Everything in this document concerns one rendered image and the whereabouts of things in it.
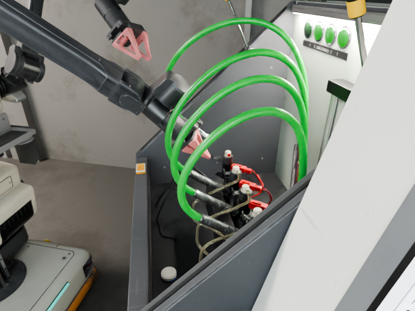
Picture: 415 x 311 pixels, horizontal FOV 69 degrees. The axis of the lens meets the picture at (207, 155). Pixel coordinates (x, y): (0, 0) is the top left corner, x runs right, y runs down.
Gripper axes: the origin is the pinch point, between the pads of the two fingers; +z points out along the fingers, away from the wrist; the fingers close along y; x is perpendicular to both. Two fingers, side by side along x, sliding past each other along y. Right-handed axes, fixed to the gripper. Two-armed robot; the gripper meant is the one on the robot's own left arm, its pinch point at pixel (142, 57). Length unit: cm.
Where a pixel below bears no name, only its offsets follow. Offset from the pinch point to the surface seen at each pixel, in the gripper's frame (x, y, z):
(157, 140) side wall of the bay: 21.9, 15.9, 17.0
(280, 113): -26, -25, 35
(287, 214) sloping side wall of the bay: -20, -32, 48
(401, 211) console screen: -34, -44, 49
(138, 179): 27.0, 1.4, 25.7
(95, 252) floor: 136, 57, 37
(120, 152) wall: 146, 146, -25
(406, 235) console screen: -33, -45, 51
